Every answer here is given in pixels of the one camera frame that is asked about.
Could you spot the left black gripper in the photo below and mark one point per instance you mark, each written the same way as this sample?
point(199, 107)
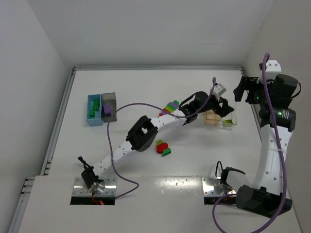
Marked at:
point(221, 105)

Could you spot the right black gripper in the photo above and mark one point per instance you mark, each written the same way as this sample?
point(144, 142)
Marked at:
point(246, 88)

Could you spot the lime green lego bricks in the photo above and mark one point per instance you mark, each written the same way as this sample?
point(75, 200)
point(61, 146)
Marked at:
point(227, 123)

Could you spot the multicolour lego tower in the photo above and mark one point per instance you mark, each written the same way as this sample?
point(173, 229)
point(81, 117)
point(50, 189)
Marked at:
point(170, 107)

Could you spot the small green lego wedge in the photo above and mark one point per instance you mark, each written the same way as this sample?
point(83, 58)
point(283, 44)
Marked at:
point(166, 152)

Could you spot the red rounded lego brick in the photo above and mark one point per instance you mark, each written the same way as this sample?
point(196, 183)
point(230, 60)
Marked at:
point(161, 147)

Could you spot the purple rounded lego brick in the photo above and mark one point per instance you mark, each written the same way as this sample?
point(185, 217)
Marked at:
point(107, 110)

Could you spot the green square lego brick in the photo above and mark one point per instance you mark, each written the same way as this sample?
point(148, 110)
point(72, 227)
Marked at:
point(96, 105)

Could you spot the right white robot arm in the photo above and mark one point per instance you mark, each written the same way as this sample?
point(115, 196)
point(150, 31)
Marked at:
point(263, 196)

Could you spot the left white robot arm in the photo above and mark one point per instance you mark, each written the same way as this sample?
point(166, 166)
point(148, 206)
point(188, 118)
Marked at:
point(142, 134)

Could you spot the clear plastic bin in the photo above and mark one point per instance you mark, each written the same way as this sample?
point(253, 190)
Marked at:
point(231, 116)

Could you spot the wooden tan bin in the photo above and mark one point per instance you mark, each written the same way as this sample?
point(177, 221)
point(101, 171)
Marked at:
point(211, 118)

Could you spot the dark smoky plastic bin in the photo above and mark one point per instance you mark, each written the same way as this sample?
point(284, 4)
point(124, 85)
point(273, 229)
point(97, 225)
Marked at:
point(109, 98)

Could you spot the blue plastic bin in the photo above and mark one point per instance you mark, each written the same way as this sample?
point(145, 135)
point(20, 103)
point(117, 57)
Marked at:
point(97, 121)

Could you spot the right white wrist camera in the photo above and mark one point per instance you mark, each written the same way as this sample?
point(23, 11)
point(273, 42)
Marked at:
point(273, 68)

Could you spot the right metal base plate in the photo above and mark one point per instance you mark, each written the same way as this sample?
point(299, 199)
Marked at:
point(212, 187)

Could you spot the metal base plate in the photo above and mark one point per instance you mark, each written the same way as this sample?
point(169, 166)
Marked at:
point(212, 187)
point(105, 187)

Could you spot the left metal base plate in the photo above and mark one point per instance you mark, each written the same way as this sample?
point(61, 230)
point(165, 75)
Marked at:
point(105, 187)

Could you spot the aluminium frame rail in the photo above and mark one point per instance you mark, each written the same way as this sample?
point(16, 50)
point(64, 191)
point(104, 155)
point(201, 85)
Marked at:
point(170, 196)

